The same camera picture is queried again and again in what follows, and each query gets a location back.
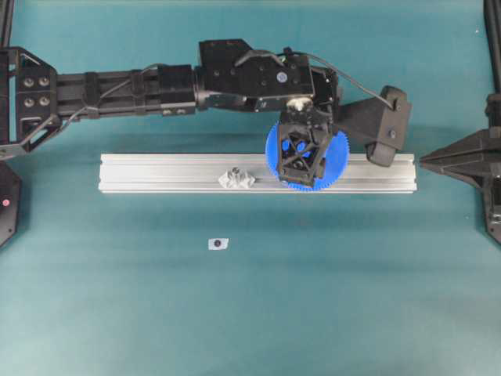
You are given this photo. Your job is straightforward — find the black frame post right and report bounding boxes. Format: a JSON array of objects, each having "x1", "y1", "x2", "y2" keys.
[{"x1": 483, "y1": 0, "x2": 500, "y2": 93}]

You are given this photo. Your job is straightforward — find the silver aluminium extrusion rail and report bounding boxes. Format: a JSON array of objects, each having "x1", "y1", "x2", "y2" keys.
[{"x1": 98, "y1": 154, "x2": 417, "y2": 194}]

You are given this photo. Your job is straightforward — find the black frame post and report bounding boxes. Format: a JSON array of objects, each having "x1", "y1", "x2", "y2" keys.
[
  {"x1": 483, "y1": 0, "x2": 500, "y2": 93},
  {"x1": 0, "y1": 0, "x2": 15, "y2": 48}
]

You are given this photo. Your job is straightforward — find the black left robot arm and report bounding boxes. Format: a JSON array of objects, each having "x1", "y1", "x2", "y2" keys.
[{"x1": 57, "y1": 39, "x2": 349, "y2": 190}]

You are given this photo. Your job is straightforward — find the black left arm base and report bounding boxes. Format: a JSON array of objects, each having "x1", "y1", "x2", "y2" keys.
[{"x1": 1, "y1": 47, "x2": 61, "y2": 245}]

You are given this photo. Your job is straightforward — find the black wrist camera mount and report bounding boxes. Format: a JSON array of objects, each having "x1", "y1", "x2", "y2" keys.
[{"x1": 337, "y1": 85, "x2": 412, "y2": 167}]

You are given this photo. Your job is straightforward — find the large blue plastic gear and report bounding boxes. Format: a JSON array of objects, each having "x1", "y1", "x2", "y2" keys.
[{"x1": 265, "y1": 124, "x2": 350, "y2": 192}]

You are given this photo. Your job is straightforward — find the black frame post left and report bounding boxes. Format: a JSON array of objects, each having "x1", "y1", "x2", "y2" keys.
[{"x1": 0, "y1": 0, "x2": 15, "y2": 48}]

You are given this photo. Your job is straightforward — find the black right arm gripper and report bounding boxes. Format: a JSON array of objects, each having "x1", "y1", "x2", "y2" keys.
[{"x1": 420, "y1": 93, "x2": 500, "y2": 242}]

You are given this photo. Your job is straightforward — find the white tape marker with dot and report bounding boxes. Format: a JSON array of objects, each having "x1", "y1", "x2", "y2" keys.
[{"x1": 207, "y1": 238, "x2": 229, "y2": 251}]

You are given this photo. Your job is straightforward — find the clear plastic shaft bracket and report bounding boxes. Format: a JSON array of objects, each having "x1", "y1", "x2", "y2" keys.
[{"x1": 218, "y1": 168, "x2": 255, "y2": 190}]

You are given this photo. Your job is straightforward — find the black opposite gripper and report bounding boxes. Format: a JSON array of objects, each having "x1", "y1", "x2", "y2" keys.
[{"x1": 242, "y1": 54, "x2": 340, "y2": 186}]

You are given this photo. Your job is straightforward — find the black camera cable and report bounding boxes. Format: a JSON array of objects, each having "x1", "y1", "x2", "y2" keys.
[{"x1": 283, "y1": 49, "x2": 395, "y2": 110}]

